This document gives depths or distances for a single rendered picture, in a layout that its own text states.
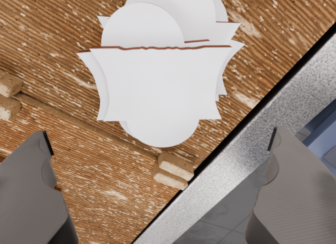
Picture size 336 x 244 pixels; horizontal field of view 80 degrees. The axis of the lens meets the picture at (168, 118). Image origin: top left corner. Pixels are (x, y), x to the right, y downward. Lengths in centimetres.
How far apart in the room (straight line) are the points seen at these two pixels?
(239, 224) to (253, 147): 202
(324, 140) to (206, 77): 37
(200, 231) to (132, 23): 228
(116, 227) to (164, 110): 34
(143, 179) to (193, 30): 26
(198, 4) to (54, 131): 26
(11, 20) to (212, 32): 22
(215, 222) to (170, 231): 177
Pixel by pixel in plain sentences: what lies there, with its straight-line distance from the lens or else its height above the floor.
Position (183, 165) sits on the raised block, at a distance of 32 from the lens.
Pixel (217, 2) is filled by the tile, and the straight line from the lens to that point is 22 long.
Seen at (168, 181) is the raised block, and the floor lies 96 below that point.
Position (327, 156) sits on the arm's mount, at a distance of 54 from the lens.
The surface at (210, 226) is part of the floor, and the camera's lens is 233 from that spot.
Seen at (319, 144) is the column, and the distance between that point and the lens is 51.
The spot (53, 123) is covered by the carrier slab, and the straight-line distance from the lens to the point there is 33.
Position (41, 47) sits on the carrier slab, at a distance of 29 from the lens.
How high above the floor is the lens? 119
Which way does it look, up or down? 60 degrees down
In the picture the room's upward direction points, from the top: 177 degrees clockwise
